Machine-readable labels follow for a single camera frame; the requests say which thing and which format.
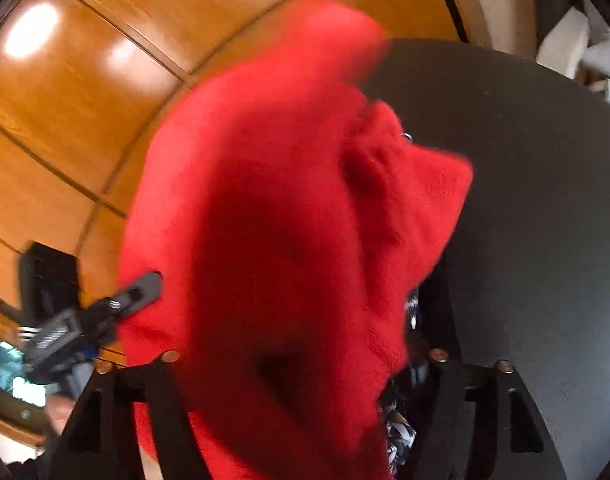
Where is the black leather mat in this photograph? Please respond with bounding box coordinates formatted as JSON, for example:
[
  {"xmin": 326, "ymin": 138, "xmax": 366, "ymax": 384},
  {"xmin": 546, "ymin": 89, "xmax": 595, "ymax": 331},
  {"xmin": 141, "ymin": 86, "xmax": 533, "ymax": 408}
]
[{"xmin": 360, "ymin": 37, "xmax": 610, "ymax": 480}]

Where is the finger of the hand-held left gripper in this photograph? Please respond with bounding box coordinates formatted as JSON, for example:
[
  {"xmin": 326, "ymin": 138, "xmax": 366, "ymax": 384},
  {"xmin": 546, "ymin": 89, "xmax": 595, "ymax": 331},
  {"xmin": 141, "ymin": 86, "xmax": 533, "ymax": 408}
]
[{"xmin": 105, "ymin": 270, "xmax": 165, "ymax": 318}]

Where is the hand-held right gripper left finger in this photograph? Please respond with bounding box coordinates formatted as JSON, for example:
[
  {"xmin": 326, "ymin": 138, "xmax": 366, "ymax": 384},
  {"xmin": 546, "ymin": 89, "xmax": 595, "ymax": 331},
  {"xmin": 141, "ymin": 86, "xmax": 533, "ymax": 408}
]
[{"xmin": 50, "ymin": 350, "xmax": 211, "ymax": 480}]

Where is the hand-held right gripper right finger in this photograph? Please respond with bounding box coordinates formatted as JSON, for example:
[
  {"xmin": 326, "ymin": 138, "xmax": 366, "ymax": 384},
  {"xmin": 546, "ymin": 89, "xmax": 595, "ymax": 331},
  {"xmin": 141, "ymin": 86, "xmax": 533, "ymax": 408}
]
[{"xmin": 410, "ymin": 347, "xmax": 570, "ymax": 480}]

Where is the leopard print cloth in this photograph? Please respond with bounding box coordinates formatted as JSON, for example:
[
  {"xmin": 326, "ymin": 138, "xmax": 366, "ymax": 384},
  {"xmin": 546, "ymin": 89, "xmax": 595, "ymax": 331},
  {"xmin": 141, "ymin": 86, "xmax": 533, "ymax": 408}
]
[{"xmin": 380, "ymin": 285, "xmax": 426, "ymax": 480}]

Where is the red knit sweater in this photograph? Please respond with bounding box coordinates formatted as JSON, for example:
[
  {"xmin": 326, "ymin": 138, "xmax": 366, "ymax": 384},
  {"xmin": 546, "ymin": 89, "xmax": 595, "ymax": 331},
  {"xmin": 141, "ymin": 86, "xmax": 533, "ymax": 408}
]
[{"xmin": 118, "ymin": 0, "xmax": 473, "ymax": 480}]

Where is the person's left hand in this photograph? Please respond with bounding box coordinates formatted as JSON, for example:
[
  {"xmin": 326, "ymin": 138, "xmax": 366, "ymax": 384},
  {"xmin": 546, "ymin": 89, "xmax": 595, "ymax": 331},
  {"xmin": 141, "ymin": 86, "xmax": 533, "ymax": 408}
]
[{"xmin": 45, "ymin": 392, "xmax": 76, "ymax": 436}]

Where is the black box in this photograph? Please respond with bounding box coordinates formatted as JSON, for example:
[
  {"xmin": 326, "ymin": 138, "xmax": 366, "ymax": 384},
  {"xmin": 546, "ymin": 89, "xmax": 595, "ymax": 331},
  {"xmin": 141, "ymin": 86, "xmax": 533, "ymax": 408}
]
[{"xmin": 19, "ymin": 241, "xmax": 82, "ymax": 331}]

